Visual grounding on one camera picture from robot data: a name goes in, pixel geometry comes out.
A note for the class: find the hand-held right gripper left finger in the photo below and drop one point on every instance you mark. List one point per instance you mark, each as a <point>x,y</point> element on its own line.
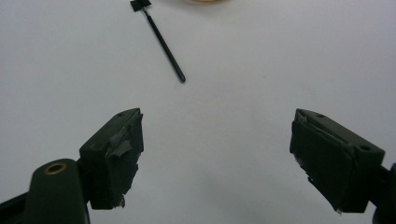
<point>120,161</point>

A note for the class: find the round wooden object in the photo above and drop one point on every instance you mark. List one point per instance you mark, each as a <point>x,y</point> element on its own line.
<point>205,1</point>

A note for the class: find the black thin brush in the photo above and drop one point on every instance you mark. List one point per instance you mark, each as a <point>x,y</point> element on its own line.
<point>160,39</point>

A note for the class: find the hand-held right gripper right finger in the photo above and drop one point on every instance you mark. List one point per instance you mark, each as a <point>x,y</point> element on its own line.
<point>334,165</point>

